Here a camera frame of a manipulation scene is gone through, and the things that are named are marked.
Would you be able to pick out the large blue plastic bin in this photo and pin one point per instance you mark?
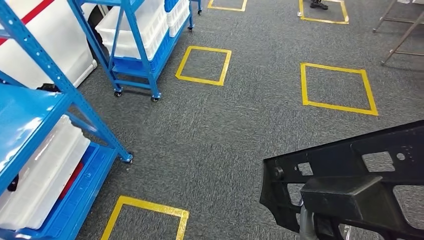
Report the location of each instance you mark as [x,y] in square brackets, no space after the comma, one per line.
[165,54]

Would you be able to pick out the white car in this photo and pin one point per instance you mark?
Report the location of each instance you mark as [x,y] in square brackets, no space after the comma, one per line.
[66,39]

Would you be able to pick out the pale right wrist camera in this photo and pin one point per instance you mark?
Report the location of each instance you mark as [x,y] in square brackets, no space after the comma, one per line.
[346,233]

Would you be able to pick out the red barrier tape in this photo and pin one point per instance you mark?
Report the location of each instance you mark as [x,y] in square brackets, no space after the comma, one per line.
[30,16]

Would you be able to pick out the large white plastic bin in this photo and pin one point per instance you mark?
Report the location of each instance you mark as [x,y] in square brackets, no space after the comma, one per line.
[132,23]
[132,53]

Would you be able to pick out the blue metal shelf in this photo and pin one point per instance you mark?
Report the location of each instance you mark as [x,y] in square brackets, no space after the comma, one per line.
[33,109]

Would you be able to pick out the blue wheeled shelf cart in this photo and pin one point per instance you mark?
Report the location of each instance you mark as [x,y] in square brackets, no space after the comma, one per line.
[145,66]

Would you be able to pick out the steel table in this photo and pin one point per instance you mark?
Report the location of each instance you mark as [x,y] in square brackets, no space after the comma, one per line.
[402,41]

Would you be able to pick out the yellow floor tape square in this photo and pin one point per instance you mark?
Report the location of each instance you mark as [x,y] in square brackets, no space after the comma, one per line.
[324,20]
[341,108]
[227,9]

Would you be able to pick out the small white plastic bin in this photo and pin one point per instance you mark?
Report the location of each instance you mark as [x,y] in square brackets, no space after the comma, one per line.
[177,15]
[180,28]

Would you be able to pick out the black plastic car frame part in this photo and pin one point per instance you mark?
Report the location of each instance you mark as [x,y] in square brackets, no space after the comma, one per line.
[344,195]

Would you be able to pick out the person's foot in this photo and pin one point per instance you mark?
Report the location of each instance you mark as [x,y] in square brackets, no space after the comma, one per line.
[318,5]

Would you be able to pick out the long white plastic bin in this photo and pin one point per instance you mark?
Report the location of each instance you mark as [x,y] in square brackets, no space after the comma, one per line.
[43,172]

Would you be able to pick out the small blue plastic bin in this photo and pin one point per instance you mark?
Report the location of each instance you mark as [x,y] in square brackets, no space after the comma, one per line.
[170,5]

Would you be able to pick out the red flat object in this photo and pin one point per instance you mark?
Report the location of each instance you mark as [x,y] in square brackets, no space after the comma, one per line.
[71,182]

